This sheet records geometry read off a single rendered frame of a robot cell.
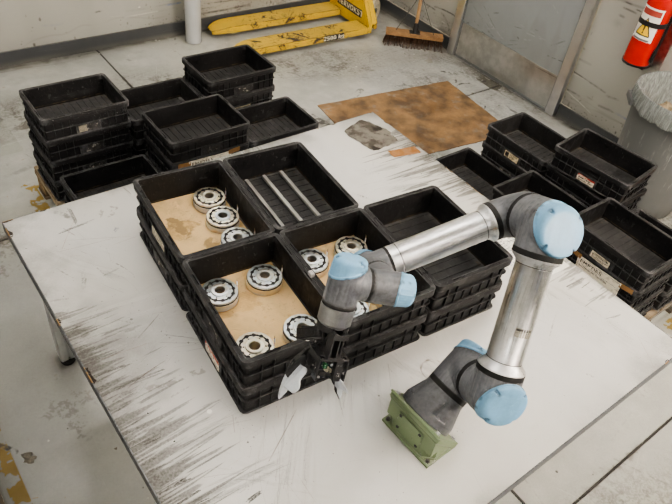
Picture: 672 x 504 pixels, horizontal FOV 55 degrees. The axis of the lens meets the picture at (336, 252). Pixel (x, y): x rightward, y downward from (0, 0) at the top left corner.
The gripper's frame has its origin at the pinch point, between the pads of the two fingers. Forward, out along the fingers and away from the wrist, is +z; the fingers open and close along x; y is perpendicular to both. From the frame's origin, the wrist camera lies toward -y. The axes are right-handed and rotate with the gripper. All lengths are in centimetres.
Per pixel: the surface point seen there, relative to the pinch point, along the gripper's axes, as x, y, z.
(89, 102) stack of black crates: -37, -221, -22
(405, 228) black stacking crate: 52, -62, -25
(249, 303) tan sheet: -2.1, -44.0, -2.4
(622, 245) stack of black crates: 170, -75, -27
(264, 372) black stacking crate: -3.4, -19.4, 5.2
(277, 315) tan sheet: 4.5, -38.0, -2.0
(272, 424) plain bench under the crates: 2.2, -19.0, 20.4
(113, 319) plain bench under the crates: -35, -63, 14
